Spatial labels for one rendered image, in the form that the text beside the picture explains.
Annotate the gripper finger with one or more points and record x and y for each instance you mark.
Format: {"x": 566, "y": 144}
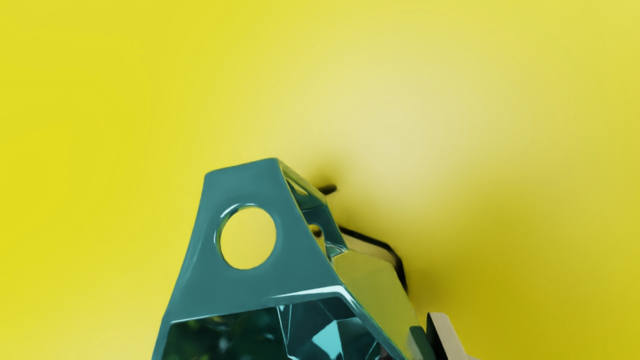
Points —
{"x": 447, "y": 337}

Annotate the teal faceted mug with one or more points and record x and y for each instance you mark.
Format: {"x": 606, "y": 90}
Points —
{"x": 300, "y": 265}

